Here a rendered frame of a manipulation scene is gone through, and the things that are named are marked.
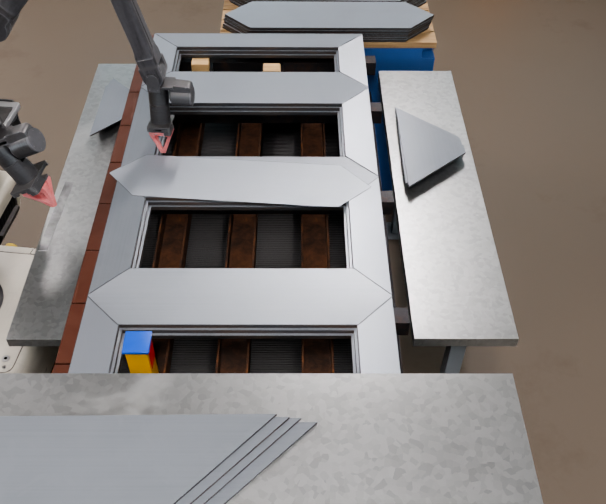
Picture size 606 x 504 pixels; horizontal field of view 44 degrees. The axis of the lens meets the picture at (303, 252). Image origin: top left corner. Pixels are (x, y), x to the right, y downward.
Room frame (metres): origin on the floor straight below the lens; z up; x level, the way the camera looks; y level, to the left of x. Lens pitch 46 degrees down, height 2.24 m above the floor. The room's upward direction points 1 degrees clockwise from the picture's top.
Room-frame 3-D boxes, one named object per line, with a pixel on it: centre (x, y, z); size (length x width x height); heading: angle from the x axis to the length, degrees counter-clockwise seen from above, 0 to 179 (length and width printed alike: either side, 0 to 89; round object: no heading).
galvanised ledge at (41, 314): (1.82, 0.67, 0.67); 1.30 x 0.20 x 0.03; 1
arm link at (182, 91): (1.78, 0.37, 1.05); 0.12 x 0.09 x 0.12; 86
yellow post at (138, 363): (1.01, 0.37, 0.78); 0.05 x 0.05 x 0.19; 1
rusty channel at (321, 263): (1.63, -0.03, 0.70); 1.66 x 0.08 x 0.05; 1
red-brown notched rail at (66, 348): (1.62, 0.55, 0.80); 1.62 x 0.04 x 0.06; 1
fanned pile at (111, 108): (2.17, 0.65, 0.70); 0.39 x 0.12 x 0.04; 1
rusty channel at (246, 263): (1.63, 0.18, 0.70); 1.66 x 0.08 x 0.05; 1
